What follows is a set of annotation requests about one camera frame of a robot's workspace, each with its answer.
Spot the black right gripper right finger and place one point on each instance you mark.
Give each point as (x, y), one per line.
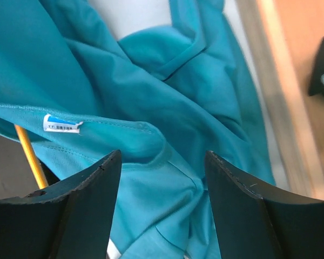
(254, 219)

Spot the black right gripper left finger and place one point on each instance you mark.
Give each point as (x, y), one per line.
(69, 219)

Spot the yellow plastic hanger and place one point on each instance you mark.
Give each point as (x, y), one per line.
(31, 157)

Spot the teal blue t shirt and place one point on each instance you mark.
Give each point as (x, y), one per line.
(163, 96)

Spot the black t shirt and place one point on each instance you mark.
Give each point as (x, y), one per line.
(316, 86)

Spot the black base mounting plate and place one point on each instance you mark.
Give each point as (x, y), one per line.
(16, 177)

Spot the wooden clothes rack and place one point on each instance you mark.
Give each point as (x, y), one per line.
(284, 37)

